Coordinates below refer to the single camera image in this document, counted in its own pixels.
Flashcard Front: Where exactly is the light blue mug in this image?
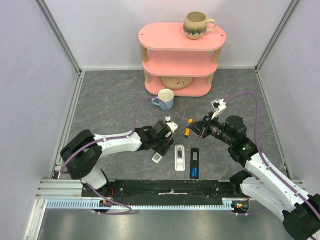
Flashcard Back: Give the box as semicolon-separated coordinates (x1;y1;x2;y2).
151;88;174;111

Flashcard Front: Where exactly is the beige patterned plate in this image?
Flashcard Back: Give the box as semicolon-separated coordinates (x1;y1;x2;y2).
160;76;193;90

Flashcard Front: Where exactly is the blue battery right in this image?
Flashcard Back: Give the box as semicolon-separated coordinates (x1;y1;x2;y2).
194;167;198;178

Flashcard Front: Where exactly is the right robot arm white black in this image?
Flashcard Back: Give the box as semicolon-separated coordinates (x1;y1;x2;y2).
187;112;320;240

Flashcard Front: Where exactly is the right aluminium frame post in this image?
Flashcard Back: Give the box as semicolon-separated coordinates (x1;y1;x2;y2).
254;0;301;73

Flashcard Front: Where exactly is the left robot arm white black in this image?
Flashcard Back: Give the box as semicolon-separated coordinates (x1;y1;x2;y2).
60;120;178;197

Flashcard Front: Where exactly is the light blue cable duct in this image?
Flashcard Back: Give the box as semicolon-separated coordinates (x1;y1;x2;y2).
46;197;251;210

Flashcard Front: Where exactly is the wide white remote control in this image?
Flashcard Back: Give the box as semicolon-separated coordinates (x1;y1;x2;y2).
174;144;186;172

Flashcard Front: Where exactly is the pink three tier shelf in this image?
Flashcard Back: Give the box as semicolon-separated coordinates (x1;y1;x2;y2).
138;22;227;97

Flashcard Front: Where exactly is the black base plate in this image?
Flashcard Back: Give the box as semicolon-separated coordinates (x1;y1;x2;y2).
97;179;248;206

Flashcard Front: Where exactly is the slim white remote control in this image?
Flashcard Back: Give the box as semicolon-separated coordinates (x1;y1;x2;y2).
151;152;162;164

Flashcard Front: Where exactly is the orange handled screwdriver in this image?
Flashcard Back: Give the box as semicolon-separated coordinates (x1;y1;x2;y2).
183;118;193;145

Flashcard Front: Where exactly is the beige ceramic mug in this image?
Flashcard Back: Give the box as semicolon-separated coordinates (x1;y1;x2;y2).
183;11;217;40

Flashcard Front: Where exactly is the aluminium frame post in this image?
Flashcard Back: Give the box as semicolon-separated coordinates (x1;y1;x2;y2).
254;0;301;73
35;0;82;75

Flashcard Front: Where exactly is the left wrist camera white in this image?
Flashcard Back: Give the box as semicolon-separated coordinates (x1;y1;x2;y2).
165;116;179;135

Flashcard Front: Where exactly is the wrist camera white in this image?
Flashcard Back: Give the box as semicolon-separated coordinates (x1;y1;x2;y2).
210;98;227;119
165;116;179;135

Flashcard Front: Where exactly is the black remote control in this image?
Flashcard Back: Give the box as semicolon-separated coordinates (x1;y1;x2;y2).
190;148;200;179

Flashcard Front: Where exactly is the left aluminium frame post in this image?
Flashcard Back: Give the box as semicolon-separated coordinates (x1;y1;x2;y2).
35;0;82;75

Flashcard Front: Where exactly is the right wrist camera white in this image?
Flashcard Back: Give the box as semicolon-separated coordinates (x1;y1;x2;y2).
210;98;227;119

